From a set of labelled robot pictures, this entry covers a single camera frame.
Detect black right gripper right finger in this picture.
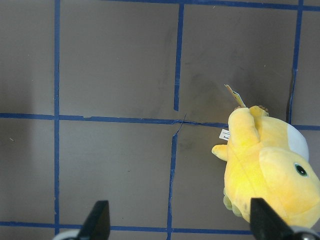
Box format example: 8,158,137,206
250,198,293,240

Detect yellow plush dinosaur toy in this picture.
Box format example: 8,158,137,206
211,92,320,228

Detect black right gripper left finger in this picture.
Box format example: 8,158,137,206
77,200,110,240

